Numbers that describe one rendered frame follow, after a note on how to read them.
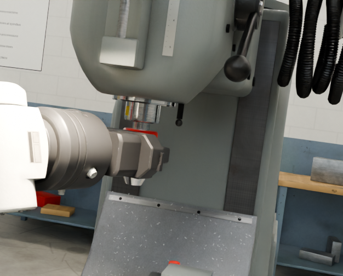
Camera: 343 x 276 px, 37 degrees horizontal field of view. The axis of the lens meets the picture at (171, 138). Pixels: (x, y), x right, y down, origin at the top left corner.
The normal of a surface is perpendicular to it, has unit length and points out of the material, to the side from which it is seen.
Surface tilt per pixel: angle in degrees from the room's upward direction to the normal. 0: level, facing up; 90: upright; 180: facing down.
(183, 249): 63
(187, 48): 99
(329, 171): 90
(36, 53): 90
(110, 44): 90
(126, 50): 90
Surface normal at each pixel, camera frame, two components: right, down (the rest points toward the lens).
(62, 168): 0.15, 0.29
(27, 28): -0.22, 0.02
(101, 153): 0.85, 0.06
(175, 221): -0.14, -0.43
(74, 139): 0.83, -0.24
